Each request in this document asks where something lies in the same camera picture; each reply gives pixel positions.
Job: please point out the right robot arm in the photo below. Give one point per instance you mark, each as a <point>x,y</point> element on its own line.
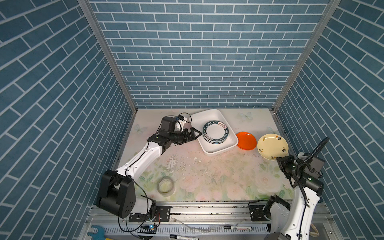
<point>293,221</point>

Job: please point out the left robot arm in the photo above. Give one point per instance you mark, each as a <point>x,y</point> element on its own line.
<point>117,193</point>

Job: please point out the aluminium frame rail right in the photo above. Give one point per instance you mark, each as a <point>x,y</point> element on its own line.
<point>318,30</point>

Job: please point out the white plastic bin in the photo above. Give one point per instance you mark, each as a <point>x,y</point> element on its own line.
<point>210,150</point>

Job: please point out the blue wrench tool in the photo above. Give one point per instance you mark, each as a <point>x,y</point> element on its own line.
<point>97,233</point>

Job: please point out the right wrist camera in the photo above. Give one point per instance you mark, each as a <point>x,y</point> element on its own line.
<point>312,164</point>

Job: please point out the small green rim plate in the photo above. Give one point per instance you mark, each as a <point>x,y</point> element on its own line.
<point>215,132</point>

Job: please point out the clear tape roll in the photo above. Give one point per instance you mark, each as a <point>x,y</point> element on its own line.
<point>166,186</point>

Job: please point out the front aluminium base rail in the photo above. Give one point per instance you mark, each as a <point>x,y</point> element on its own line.
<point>202,220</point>

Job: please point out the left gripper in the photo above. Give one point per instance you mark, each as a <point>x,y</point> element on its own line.
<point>190,134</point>

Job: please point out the yellow floral plate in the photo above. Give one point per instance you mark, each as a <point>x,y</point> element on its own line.
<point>272,146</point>

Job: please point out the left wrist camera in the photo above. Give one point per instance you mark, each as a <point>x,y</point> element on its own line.
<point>173,123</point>

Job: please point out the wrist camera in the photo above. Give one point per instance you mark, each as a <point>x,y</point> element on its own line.
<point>173,123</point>
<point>312,164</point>

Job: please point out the beige rubber band loop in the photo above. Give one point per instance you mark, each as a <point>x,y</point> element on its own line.
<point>315,232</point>

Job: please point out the aluminium frame rail left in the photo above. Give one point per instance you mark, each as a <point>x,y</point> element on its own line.
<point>92,20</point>

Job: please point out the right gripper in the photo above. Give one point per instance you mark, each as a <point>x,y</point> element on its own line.
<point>284,160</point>

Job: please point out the aluminium frame rail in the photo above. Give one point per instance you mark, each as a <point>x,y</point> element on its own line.
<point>318,30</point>
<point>92,20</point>

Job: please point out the black marker pen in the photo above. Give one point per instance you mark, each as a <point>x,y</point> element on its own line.
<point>178,237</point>

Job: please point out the orange plate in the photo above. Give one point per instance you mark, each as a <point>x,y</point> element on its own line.
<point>246,141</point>

